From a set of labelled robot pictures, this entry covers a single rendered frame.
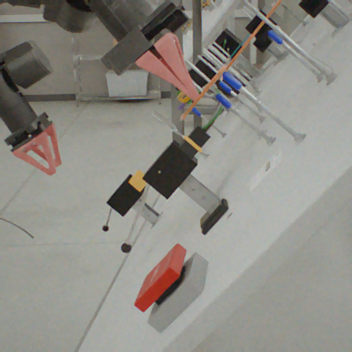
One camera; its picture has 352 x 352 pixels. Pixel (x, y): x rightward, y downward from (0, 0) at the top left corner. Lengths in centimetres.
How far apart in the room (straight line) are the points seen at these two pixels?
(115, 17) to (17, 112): 44
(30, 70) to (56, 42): 741
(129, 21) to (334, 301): 68
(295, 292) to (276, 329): 13
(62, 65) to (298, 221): 807
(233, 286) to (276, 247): 4
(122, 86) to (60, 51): 116
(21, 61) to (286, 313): 64
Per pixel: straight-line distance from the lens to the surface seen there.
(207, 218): 58
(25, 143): 98
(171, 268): 45
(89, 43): 831
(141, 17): 59
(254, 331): 96
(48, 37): 840
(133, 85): 779
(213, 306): 42
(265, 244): 40
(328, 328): 98
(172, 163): 63
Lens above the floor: 133
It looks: 18 degrees down
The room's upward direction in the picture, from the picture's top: 1 degrees counter-clockwise
